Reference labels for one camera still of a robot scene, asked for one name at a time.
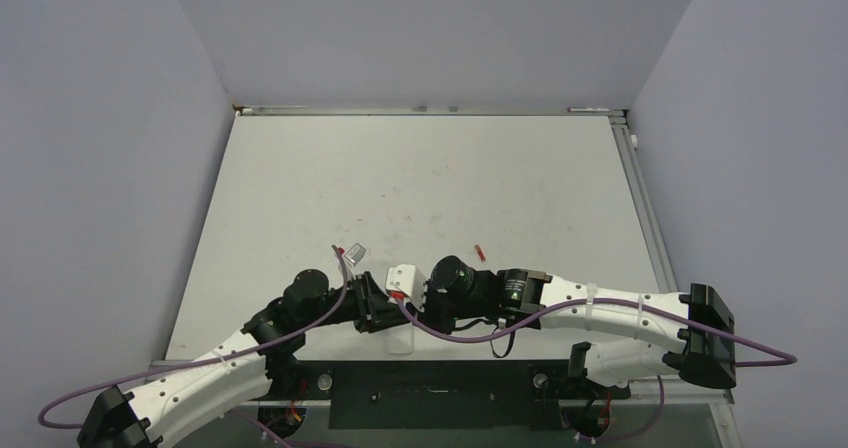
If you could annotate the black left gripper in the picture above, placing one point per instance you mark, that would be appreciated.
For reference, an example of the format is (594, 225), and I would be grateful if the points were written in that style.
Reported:
(374, 310)

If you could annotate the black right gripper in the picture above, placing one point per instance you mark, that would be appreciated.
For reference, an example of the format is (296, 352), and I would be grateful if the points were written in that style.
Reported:
(429, 316)

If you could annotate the white red remote control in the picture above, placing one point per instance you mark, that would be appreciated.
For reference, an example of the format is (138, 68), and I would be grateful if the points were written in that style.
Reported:
(399, 341)

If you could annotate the red orange battery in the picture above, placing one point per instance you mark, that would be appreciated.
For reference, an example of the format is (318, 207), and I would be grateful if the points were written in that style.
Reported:
(480, 253)

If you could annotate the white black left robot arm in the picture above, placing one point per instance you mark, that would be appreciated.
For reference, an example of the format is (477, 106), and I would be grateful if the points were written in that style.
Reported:
(245, 366)

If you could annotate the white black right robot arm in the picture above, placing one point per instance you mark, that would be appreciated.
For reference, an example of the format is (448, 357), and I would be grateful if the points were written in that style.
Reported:
(681, 333)

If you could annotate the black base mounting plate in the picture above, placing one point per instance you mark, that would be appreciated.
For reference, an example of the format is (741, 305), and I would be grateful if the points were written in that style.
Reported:
(439, 394)

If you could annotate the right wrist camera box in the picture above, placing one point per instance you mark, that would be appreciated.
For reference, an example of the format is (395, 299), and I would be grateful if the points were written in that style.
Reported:
(407, 283)

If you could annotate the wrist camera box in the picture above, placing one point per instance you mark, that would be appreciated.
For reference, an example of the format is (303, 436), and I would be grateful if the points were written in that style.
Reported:
(354, 254)
(407, 283)

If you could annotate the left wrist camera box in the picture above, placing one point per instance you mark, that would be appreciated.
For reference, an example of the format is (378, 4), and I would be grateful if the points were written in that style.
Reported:
(354, 254)

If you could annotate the aluminium table edge rail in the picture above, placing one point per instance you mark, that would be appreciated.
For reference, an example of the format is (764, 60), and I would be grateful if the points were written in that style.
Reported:
(627, 147)

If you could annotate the aluminium back table rail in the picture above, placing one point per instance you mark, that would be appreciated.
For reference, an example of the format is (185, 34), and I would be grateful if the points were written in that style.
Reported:
(423, 110)

